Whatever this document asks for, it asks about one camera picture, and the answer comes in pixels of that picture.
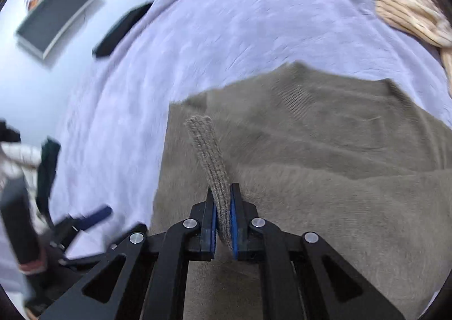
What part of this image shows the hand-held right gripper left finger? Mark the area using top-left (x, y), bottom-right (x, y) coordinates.
top-left (38, 193), bottom-right (217, 320)

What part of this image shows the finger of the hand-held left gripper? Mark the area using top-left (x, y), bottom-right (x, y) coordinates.
top-left (58, 246), bottom-right (119, 268)
top-left (53, 205), bottom-right (113, 236)

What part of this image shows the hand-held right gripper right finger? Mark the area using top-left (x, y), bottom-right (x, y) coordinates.
top-left (230, 183), bottom-right (407, 320)

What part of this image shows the grey-brown knit sweater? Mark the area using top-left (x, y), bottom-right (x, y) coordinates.
top-left (150, 61), bottom-right (452, 320)

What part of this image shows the dark green cloth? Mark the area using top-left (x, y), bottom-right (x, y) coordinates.
top-left (35, 138), bottom-right (61, 218)

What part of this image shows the white puffy cloth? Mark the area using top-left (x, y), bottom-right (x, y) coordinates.
top-left (0, 143), bottom-right (43, 179)

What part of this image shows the black flat object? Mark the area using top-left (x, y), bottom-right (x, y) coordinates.
top-left (92, 1), bottom-right (155, 58)

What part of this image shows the lavender fleece blanket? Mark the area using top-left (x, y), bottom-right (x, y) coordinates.
top-left (46, 0), bottom-right (452, 236)

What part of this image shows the large cream striped plush blanket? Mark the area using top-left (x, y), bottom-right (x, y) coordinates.
top-left (374, 0), bottom-right (452, 90)

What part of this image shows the wall-mounted television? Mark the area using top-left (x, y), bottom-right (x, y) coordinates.
top-left (15, 0), bottom-right (103, 61)

